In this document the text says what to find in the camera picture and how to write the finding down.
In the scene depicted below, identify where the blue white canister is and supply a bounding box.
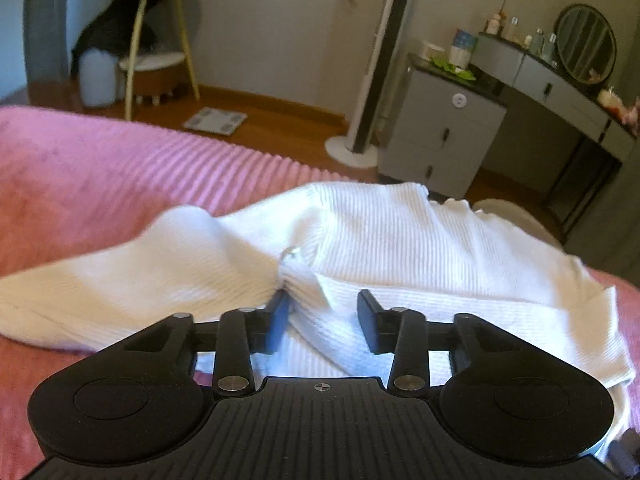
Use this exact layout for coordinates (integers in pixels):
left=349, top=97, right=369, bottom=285
left=449, top=29, right=479, bottom=69

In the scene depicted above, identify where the green leaf-shaped tray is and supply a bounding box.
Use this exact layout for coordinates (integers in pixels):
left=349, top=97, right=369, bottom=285
left=431, top=57, right=477, bottom=82

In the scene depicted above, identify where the brown capped cosmetic bottle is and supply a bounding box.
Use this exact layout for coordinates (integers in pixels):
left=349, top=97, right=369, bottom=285
left=484, top=0, right=509, bottom=37

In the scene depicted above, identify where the grey drawer cabinet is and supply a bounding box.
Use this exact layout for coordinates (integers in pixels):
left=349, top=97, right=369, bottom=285
left=377, top=52, right=509, bottom=200

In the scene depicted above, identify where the pink ribbed blanket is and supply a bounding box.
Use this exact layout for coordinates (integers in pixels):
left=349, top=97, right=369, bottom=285
left=0, top=105, right=640, bottom=480

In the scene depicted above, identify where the white ribbed knit garment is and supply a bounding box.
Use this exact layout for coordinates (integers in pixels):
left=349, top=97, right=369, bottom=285
left=0, top=181, right=635, bottom=411

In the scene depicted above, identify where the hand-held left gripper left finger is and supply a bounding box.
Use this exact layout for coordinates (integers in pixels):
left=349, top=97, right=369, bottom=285
left=122, top=290, right=292, bottom=397

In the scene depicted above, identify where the round white brown stool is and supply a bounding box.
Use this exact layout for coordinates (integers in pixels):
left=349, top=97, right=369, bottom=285
left=118, top=52, right=186, bottom=107

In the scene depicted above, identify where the white tower fan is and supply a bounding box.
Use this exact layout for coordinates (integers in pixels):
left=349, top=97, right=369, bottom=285
left=325, top=0, right=417, bottom=169

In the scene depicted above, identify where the black garment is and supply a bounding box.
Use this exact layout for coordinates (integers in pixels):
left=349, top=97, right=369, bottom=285
left=71, top=0, right=162, bottom=62

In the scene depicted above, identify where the white pink candle jar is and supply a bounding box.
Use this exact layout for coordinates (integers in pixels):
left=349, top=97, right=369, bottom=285
left=597, top=84, right=624, bottom=112

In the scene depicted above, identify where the beige chair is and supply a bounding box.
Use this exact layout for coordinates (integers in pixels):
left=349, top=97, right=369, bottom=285
left=472, top=198, right=564, bottom=247

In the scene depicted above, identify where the grey bathroom scale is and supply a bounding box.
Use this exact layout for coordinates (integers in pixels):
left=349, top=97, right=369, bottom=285
left=182, top=108, right=249, bottom=136

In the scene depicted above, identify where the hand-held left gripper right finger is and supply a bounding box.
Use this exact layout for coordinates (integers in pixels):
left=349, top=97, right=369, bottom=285
left=356, top=290, right=507, bottom=397

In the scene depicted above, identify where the grey trash bin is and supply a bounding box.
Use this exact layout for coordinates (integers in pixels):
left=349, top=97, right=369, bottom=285
left=79, top=50, right=127, bottom=108

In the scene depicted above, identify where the round black-framed mirror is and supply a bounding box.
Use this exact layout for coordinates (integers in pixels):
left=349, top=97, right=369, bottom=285
left=554, top=3, right=617, bottom=86

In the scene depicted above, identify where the grey vanity desk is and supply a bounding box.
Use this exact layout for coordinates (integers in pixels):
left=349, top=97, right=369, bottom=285
left=470, top=32, right=640, bottom=242

